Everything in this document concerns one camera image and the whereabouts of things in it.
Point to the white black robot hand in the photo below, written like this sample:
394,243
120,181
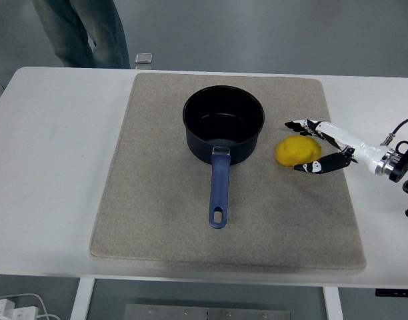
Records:
357,146

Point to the yellow potato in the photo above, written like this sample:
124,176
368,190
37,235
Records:
297,150

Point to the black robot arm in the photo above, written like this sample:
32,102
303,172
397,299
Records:
402,160

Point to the black table control panel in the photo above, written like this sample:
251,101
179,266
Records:
395,292

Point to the white table leg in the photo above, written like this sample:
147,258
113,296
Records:
81,300
333,305

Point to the beige fabric mat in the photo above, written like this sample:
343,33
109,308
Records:
157,200

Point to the grey metal plate with screws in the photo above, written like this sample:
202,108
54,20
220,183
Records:
207,313

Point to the small clear square object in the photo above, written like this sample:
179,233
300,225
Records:
143,58

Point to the white power strip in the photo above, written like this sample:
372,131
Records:
17,312

